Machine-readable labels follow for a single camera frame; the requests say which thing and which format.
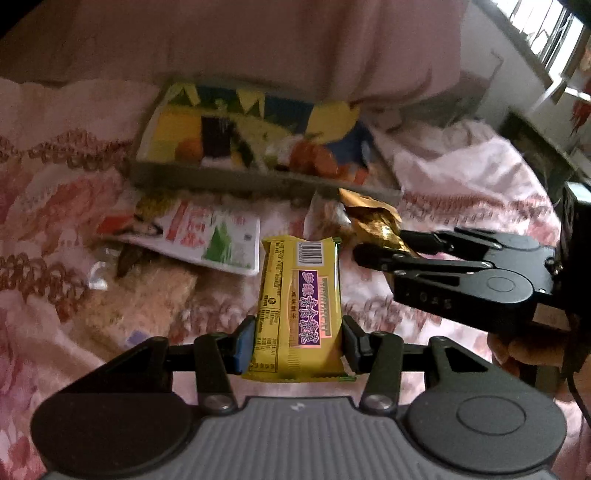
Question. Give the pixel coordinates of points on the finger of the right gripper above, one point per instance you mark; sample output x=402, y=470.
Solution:
x=386, y=260
x=459, y=241

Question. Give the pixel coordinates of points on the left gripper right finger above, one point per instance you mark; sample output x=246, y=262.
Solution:
x=378, y=355

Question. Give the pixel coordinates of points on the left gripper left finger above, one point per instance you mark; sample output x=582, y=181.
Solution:
x=218, y=356

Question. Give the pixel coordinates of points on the gold foil snack pouch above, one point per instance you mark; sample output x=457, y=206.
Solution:
x=375, y=222

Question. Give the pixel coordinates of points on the yellow wafer snack pack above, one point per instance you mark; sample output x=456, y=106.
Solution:
x=299, y=317

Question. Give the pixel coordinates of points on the clear rice cracker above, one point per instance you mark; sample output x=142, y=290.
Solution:
x=119, y=313

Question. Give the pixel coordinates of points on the white green snack packet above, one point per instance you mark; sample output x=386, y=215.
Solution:
x=194, y=233

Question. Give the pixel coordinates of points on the small orange fruit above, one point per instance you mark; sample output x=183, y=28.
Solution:
x=190, y=151

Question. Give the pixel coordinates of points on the right hand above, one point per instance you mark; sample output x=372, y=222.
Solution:
x=511, y=353

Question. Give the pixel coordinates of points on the clear mixed nuts bag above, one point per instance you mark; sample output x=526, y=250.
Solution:
x=326, y=218

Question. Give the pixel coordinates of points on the orange snack bag in tray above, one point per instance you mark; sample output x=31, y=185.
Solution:
x=309, y=158

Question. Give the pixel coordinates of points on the pink curtain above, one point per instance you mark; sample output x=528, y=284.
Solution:
x=346, y=50

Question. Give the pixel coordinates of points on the grey cardboard tray box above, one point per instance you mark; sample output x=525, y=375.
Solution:
x=247, y=134

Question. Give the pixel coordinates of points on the floral pink bedsheet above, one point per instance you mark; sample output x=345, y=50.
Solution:
x=63, y=152

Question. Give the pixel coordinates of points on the window frame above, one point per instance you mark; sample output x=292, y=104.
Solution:
x=553, y=42

